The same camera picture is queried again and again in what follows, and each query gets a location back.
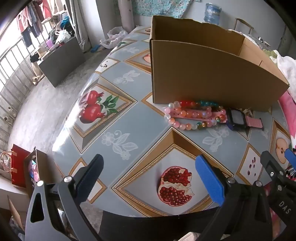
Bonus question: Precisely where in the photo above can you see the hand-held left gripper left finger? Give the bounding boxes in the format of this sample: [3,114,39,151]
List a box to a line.
[25,153,104,241]

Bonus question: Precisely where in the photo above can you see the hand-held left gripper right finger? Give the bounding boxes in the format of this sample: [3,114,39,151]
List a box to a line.
[195,154,273,241]

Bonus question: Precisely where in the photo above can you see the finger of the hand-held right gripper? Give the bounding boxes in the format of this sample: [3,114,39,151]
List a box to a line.
[284,148,296,164]
[260,150,296,216]

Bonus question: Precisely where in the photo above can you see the brown cardboard box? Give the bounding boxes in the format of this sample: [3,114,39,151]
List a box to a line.
[149,15,290,113]

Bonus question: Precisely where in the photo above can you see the pink floral blanket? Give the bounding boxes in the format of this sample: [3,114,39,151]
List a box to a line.
[277,90,296,144]

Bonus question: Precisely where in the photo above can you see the open cardboard box with clutter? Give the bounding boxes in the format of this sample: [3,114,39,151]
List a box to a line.
[23,148,62,198]

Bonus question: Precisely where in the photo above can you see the fruit print tablecloth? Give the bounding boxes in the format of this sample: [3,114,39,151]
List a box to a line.
[52,25,296,218]

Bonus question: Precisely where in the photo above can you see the red gift bag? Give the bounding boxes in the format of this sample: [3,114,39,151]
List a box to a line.
[0,144,33,188]

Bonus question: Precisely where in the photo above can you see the white green knitted cloth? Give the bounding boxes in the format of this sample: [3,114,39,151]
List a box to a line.
[264,35,296,93]

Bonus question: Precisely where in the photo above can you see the pair of beige shoes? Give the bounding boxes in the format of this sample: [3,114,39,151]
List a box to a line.
[31,75,45,86]

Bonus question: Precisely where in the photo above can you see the window railing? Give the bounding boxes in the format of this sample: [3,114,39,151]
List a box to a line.
[0,39,47,144]

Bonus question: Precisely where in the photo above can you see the white plastic bag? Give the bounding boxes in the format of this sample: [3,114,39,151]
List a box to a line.
[100,27,129,49]

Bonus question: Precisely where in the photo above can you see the metal chair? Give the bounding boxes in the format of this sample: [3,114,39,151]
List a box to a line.
[233,17,253,35]

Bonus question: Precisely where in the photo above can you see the pile of bags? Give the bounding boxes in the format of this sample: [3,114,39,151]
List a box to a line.
[46,16,75,50]

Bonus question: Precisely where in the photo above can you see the grey curtain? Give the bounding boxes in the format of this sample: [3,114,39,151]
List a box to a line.
[69,0,93,52]

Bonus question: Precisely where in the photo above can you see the blue water bottle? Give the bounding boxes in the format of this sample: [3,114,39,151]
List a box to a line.
[203,3,222,25]

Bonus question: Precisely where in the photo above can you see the hanging clothes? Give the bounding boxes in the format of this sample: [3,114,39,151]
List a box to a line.
[16,0,60,47]

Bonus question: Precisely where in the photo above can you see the floral cloth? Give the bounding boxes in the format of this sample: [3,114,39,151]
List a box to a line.
[134,0,193,19]

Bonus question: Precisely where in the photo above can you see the pink strap wristwatch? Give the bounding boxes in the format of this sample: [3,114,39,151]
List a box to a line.
[170,108,264,132]

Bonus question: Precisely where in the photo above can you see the pink white bead bracelet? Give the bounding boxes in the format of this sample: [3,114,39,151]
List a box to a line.
[164,101,226,131]

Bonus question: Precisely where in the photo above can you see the multicoloured bead bracelet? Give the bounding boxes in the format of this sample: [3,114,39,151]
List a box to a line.
[178,99,228,130]

